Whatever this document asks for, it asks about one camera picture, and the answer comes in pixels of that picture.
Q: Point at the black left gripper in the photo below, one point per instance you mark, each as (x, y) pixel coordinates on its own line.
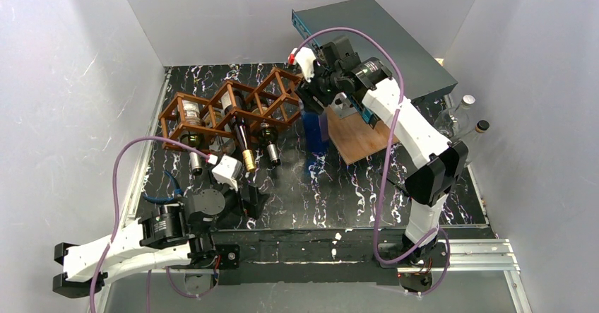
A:
(250, 197)

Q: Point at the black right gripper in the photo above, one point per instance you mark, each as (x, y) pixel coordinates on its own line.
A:
(311, 93)

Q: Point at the blue glass bottle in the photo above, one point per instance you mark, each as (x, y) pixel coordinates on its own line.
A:
(316, 132)

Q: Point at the dark bottle gold cap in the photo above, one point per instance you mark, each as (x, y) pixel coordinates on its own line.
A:
(239, 126)

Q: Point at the clear glass bottle dark label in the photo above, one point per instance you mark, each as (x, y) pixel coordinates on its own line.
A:
(454, 122)

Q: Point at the clear bottle white label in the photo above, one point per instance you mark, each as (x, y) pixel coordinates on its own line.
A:
(473, 140)

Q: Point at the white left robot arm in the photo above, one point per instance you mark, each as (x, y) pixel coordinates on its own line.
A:
(177, 234)

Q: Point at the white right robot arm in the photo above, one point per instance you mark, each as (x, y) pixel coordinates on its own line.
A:
(380, 88)

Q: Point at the dark bottle black cap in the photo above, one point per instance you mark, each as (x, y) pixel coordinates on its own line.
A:
(267, 136)

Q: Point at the green bottle silver cap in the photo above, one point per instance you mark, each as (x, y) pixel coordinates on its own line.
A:
(193, 139)

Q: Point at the brown wooden wine rack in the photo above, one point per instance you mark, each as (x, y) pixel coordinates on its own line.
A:
(267, 110)

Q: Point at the wooden board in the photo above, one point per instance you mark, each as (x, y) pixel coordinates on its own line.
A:
(358, 136)

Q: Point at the black base beam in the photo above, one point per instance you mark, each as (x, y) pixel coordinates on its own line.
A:
(303, 256)

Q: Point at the metal bracket on board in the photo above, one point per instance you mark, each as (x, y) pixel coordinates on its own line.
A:
(342, 106)

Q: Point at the teal network switch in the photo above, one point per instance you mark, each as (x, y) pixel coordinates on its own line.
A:
(364, 41)

